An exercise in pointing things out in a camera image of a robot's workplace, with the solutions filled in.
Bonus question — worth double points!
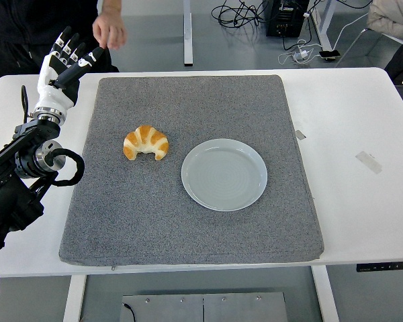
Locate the black smartphone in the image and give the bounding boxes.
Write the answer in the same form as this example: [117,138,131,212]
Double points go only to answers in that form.
[318,49,342,63]

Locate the thin black cable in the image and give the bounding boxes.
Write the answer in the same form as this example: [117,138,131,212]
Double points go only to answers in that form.
[121,303,136,322]

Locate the grey fabric mat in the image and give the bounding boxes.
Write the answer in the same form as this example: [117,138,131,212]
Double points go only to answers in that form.
[58,74,324,268]

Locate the white table leg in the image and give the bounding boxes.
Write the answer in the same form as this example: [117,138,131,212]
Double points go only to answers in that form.
[310,266,340,322]
[62,274,87,322]

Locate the white charger with cables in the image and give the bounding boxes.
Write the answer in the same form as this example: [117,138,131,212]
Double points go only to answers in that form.
[277,39,323,66]

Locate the black table control panel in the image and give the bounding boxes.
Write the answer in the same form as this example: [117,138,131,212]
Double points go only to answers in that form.
[356,261,403,273]

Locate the beige padded jacket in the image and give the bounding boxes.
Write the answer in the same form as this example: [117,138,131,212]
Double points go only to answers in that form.
[366,0,403,42]

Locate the golden croissant bread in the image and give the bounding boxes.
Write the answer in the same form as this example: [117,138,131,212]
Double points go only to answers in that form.
[122,125,170,161]

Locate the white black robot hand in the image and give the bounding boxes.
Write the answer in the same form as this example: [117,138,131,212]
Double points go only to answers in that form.
[33,25,105,111]

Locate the light grey round plate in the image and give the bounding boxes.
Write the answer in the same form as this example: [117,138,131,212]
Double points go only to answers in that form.
[181,138,269,212]

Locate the black computer case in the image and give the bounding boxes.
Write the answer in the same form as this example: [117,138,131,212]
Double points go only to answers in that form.
[266,0,310,38]

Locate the large grey tape piece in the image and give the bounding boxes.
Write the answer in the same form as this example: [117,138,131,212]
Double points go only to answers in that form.
[355,150,383,174]

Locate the grey metal chair leg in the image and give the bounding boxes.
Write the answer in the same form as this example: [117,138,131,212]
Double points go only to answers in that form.
[335,28,381,68]

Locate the tangled black floor cables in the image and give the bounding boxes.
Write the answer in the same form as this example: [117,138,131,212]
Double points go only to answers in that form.
[210,0,270,28]

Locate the person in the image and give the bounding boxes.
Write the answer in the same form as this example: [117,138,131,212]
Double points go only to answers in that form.
[0,0,120,97]

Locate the person's hand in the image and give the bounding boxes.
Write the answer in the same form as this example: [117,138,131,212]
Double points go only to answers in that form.
[92,13,128,51]

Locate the white background desk leg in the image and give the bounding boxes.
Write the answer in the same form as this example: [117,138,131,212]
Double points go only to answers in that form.
[314,0,333,48]
[182,0,194,66]

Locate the grey metal plate with screws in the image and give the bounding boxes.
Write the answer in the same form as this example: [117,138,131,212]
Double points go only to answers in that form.
[119,291,289,322]

